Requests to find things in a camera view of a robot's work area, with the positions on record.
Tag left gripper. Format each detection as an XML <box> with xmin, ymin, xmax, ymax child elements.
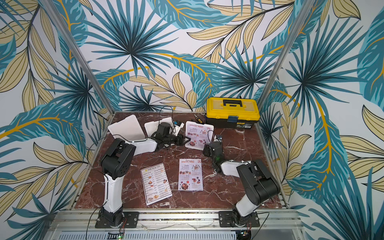
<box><xmin>163</xmin><ymin>132</ymin><xmax>191</xmax><ymax>146</ymax></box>

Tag restaurant special menu sheet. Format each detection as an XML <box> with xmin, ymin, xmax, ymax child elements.
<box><xmin>185</xmin><ymin>121</ymin><xmax>211</xmax><ymax>148</ymax></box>

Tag white menu rack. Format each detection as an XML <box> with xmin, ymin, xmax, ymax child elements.
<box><xmin>184</xmin><ymin>120</ymin><xmax>215</xmax><ymax>151</ymax></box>
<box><xmin>108</xmin><ymin>115</ymin><xmax>146</xmax><ymax>142</ymax></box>
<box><xmin>144</xmin><ymin>117</ymin><xmax>174</xmax><ymax>137</ymax></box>

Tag pink menu sheet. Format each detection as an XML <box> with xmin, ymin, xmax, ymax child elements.
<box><xmin>178</xmin><ymin>159</ymin><xmax>203</xmax><ymax>192</ymax></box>

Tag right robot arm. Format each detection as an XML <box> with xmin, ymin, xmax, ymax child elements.
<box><xmin>203</xmin><ymin>141</ymin><xmax>281</xmax><ymax>228</ymax></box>

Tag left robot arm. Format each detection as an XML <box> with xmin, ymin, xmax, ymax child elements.
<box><xmin>96</xmin><ymin>123</ymin><xmax>191</xmax><ymax>228</ymax></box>

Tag yellow black screwdriver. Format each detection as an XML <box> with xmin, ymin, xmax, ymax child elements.
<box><xmin>194</xmin><ymin>115</ymin><xmax>203</xmax><ymax>124</ymax></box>

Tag yellow black toolbox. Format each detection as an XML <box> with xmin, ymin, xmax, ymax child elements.
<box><xmin>206</xmin><ymin>98</ymin><xmax>260</xmax><ymax>129</ymax></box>

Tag yellow header menu sheet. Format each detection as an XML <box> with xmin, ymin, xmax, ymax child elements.
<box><xmin>141</xmin><ymin>163</ymin><xmax>173</xmax><ymax>206</ymax></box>

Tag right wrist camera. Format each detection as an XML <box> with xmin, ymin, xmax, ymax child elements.
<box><xmin>214</xmin><ymin>135</ymin><xmax>223</xmax><ymax>143</ymax></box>

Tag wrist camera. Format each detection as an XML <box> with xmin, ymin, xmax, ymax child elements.
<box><xmin>172</xmin><ymin>121</ymin><xmax>185</xmax><ymax>136</ymax></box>
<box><xmin>214</xmin><ymin>135</ymin><xmax>223</xmax><ymax>143</ymax></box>

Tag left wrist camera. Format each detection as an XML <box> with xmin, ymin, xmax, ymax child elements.
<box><xmin>172</xmin><ymin>121</ymin><xmax>185</xmax><ymax>136</ymax></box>

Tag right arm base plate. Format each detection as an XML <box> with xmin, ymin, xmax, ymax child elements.
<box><xmin>218</xmin><ymin>209</ymin><xmax>260</xmax><ymax>228</ymax></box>

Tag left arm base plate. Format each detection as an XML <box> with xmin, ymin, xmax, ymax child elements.
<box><xmin>95</xmin><ymin>211</ymin><xmax>140</xmax><ymax>229</ymax></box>

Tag aluminium front rail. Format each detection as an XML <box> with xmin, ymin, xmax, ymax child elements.
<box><xmin>44</xmin><ymin>209</ymin><xmax>308</xmax><ymax>240</ymax></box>

